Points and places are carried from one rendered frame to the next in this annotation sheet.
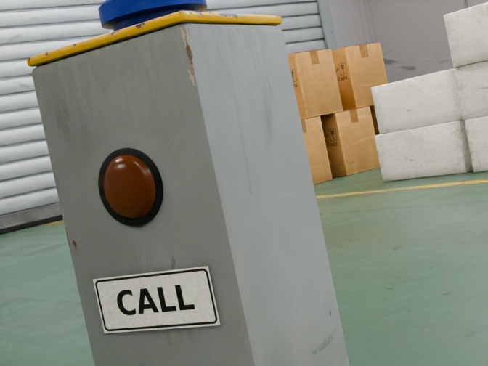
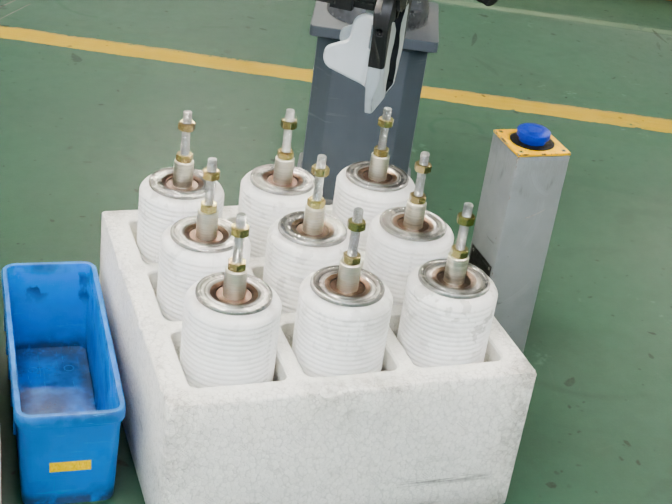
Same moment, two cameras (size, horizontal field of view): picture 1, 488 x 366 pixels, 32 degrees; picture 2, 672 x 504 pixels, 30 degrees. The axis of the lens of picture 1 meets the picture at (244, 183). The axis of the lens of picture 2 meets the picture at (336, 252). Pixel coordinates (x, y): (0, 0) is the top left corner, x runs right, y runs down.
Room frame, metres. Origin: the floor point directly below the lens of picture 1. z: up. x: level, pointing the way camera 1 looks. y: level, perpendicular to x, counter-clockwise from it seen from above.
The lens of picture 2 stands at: (0.98, -1.21, 0.90)
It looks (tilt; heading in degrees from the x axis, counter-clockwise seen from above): 29 degrees down; 127
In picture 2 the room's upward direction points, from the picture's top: 8 degrees clockwise
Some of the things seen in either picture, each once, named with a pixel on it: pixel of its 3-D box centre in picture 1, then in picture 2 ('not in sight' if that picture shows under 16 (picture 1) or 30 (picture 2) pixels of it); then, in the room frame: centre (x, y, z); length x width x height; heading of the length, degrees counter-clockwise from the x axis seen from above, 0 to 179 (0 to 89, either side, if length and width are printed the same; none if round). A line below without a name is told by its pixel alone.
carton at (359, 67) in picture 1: (348, 79); not in sight; (4.26, -0.62, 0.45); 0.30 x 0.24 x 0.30; 35
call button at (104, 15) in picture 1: (155, 21); (532, 136); (0.32, 0.02, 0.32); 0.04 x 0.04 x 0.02
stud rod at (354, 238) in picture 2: not in sight; (353, 242); (0.34, -0.33, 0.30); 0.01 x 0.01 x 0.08
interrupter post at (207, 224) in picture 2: not in sight; (207, 224); (0.17, -0.37, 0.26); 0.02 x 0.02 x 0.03
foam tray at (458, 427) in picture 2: not in sight; (296, 352); (0.24, -0.27, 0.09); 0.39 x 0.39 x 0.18; 59
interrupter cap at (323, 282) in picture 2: not in sight; (347, 286); (0.34, -0.33, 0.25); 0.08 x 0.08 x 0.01
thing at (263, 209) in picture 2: not in sight; (274, 248); (0.13, -0.21, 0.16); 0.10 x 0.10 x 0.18
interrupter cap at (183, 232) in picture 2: not in sight; (206, 234); (0.17, -0.37, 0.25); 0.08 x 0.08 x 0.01
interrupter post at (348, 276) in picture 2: not in sight; (349, 275); (0.34, -0.33, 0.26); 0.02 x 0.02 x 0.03
